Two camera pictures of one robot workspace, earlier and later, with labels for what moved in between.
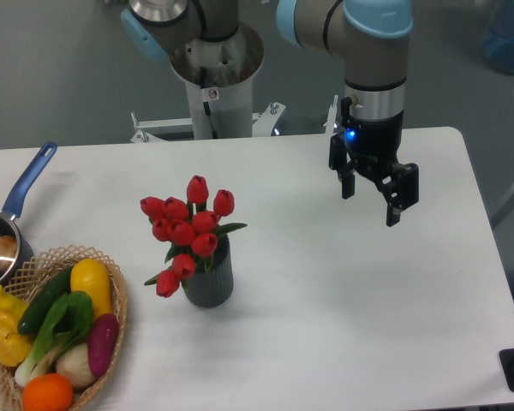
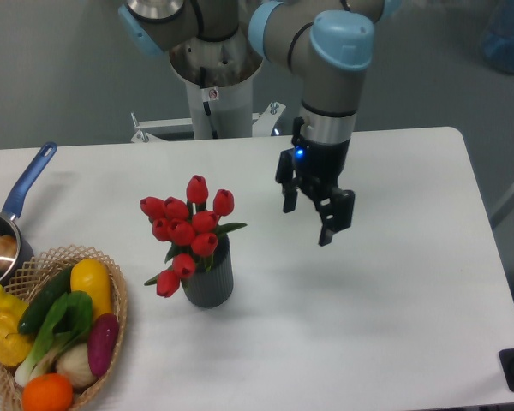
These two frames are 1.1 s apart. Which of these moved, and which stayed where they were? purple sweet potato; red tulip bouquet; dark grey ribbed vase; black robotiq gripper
Moved: black robotiq gripper
Stayed: dark grey ribbed vase; purple sweet potato; red tulip bouquet
